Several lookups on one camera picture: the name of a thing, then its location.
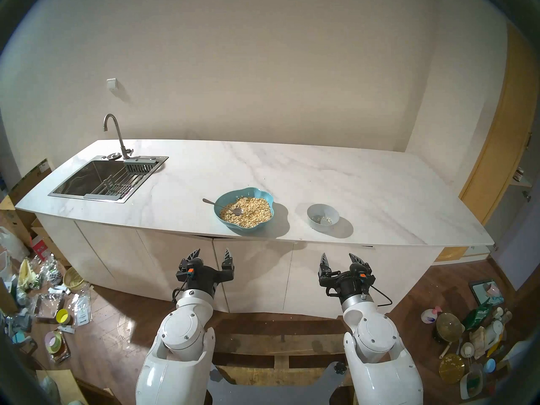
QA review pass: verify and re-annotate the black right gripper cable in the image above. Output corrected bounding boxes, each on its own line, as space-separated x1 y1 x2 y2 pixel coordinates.
370 285 393 308

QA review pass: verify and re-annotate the yellow wooden door frame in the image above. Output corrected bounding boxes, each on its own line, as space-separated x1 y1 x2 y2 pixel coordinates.
435 22 533 263

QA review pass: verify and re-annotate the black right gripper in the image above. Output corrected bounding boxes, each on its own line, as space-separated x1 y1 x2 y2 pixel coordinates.
318 252 376 300

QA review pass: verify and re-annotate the olive round colander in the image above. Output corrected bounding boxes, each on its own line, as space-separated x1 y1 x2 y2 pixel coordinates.
435 312 464 343

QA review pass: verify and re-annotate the golden round plate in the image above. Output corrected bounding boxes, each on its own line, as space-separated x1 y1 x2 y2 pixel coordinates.
439 354 464 383

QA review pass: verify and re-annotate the yellow snack bag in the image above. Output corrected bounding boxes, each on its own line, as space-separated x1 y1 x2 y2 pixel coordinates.
17 259 36 291

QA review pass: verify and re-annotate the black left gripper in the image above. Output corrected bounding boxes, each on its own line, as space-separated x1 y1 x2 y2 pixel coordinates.
176 248 235 298

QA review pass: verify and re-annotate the small pale grey bowl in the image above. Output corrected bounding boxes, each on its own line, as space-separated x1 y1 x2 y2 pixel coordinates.
307 203 340 232

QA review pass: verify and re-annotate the white jug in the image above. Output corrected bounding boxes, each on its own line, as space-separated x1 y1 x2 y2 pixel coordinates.
483 320 502 346

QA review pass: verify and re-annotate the pale green cup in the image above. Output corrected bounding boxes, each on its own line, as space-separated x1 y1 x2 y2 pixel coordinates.
44 331 64 354

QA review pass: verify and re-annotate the stainless steel sink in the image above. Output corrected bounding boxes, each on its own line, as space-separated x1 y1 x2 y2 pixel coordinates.
48 155 169 204

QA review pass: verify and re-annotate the white plastic bag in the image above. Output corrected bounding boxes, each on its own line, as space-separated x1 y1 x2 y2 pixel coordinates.
0 227 30 261

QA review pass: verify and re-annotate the lilac door leaf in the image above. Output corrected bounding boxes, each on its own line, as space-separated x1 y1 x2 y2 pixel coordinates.
485 185 540 291

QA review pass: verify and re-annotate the clear labelled plastic bag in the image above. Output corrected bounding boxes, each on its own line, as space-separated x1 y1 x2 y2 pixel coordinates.
70 282 93 327

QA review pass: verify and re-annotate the red carton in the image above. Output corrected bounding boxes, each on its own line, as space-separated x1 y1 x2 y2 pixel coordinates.
32 235 51 261

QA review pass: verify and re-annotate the brown cardboard box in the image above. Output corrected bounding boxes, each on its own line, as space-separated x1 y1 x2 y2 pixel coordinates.
0 157 53 248

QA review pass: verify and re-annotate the white tub green content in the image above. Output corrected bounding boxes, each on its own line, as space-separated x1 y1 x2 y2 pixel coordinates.
460 370 483 400

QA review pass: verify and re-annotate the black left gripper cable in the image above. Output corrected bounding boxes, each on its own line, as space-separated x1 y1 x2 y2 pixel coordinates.
171 278 188 304

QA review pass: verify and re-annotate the blue flower-shaped bowl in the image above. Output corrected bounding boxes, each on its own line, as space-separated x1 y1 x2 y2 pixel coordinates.
214 187 275 235

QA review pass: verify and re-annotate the white counter cabinet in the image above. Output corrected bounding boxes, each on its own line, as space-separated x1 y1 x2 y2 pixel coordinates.
36 214 443 318

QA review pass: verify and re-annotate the wooden pallet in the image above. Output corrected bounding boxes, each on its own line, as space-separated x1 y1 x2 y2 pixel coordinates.
198 313 355 386

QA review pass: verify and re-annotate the metal sink drain rack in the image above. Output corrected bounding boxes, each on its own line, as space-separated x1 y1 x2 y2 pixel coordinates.
84 172 146 199

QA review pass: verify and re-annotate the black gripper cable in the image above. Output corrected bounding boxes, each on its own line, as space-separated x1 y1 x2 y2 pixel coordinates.
171 278 188 304
370 285 393 308

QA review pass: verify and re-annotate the large oat cereal pile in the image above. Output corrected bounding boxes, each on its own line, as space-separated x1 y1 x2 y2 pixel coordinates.
219 197 273 229

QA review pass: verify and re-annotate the metal spoon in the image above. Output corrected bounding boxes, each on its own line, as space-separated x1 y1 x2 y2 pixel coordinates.
202 198 244 216

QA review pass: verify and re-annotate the curved metal faucet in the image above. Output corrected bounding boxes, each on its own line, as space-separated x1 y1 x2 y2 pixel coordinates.
103 113 134 159

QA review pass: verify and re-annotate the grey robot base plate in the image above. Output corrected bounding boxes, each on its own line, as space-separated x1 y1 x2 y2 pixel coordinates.
207 362 348 405

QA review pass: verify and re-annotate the dark framed picture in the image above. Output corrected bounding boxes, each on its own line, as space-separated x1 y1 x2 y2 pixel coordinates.
469 279 505 305

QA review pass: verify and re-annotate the green foil bag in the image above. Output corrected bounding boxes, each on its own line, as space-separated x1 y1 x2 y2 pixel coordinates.
462 297 494 331

